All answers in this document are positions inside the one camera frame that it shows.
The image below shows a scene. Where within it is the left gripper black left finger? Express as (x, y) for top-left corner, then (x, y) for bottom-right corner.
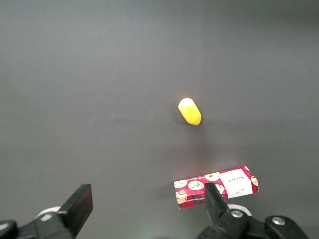
(0, 184), (94, 239)

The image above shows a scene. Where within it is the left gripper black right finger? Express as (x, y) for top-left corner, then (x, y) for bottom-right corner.
(196, 183), (310, 239)

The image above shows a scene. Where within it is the red tartan cookie box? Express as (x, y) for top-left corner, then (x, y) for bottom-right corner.
(173, 165), (259, 210)

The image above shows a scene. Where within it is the yellow lemon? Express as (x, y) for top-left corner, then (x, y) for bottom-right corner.
(177, 98), (202, 126)

